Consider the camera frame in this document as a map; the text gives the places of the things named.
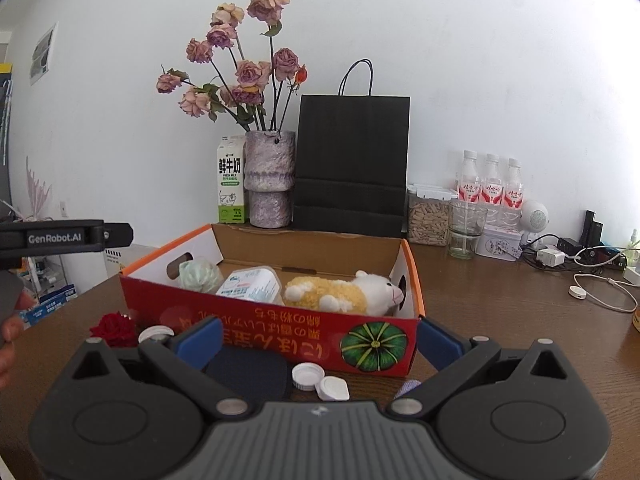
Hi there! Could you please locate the dark navy zip pouch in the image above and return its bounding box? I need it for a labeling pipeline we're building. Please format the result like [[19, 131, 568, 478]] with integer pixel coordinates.
[[205, 347, 293, 402]]

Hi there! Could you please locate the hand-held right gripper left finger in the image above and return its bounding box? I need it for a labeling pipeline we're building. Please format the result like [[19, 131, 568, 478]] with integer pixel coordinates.
[[70, 316, 253, 418]]

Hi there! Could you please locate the clear plastic bag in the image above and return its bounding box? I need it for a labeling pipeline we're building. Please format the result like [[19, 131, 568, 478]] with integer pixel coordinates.
[[179, 257, 224, 293]]

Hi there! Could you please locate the black upright device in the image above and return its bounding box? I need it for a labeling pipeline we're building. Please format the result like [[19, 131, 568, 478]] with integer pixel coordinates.
[[584, 210, 604, 246]]

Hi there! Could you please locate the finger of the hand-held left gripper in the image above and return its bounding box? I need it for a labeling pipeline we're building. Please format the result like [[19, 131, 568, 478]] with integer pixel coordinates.
[[102, 222, 134, 248]]

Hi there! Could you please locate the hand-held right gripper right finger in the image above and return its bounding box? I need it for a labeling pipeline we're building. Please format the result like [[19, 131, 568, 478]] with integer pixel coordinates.
[[386, 317, 586, 420]]

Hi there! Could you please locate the black power strip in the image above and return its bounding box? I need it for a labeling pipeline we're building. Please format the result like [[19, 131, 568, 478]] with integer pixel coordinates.
[[580, 247, 627, 269]]

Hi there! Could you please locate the clear container of seeds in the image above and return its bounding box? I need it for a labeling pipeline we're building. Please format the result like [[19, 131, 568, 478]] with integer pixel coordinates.
[[406, 183, 458, 247]]

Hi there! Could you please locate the white round cap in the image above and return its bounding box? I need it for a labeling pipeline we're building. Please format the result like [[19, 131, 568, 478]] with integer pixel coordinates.
[[139, 326, 174, 344]]

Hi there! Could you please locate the person's left hand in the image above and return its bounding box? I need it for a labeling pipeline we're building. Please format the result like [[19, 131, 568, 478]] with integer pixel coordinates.
[[0, 290, 38, 391]]

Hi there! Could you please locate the red cardboard box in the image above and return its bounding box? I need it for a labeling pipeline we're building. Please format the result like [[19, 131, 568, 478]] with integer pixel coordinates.
[[119, 223, 426, 378]]

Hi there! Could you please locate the white plastic jar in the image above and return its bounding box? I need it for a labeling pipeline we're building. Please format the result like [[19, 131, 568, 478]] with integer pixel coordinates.
[[216, 267, 281, 304]]

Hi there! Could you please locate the dried pink roses bouquet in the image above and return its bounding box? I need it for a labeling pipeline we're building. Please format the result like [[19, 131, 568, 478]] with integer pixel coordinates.
[[156, 0, 308, 133]]

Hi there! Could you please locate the mottled purple vase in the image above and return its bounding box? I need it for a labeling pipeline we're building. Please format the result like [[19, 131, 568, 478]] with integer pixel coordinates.
[[243, 130, 297, 229]]

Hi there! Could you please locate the white cable with round puck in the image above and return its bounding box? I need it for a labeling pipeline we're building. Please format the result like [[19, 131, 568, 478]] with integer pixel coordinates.
[[569, 272, 640, 314]]

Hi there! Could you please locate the white threaded bottle cap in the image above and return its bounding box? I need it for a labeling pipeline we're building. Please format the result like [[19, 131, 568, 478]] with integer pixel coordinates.
[[292, 362, 326, 392]]

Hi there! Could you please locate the white and green milk carton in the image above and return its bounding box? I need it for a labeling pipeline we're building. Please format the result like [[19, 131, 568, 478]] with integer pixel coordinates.
[[216, 135, 247, 225]]

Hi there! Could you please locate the clear drinking glass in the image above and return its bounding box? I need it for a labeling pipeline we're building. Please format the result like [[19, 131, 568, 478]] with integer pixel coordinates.
[[448, 201, 488, 260]]

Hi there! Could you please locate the yellow and white plush sheep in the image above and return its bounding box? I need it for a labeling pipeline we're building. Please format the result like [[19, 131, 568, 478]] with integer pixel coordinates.
[[283, 270, 407, 317]]

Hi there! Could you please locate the metal wire rack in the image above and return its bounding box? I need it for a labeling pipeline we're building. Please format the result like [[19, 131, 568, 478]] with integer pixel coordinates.
[[10, 255, 53, 291]]

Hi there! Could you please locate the red fabric rose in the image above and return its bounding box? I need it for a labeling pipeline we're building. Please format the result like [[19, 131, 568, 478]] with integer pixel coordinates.
[[90, 312, 139, 349]]

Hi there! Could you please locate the small white rounded lid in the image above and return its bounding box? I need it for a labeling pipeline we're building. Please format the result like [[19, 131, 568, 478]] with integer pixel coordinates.
[[316, 376, 351, 402]]

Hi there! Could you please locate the clear bottle with red label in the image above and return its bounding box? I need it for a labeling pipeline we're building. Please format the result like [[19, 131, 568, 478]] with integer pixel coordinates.
[[501, 158, 525, 212], [480, 154, 504, 207], [457, 150, 482, 207]]

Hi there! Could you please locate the wall poster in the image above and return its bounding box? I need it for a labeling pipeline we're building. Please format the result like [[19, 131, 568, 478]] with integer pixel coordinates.
[[29, 22, 59, 86]]

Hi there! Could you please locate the white round speaker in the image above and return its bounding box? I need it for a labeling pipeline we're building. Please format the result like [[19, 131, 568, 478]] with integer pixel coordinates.
[[520, 201, 551, 234]]

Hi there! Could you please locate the black paper bag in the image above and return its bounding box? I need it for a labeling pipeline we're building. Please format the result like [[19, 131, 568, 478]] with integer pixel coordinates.
[[292, 59, 411, 239]]

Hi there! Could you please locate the white printed tin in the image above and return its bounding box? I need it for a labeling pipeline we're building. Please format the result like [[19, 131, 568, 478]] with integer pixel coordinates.
[[475, 225, 523, 263]]

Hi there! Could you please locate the blue cardboard box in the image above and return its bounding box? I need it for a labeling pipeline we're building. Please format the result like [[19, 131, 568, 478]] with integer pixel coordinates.
[[20, 284, 77, 327]]

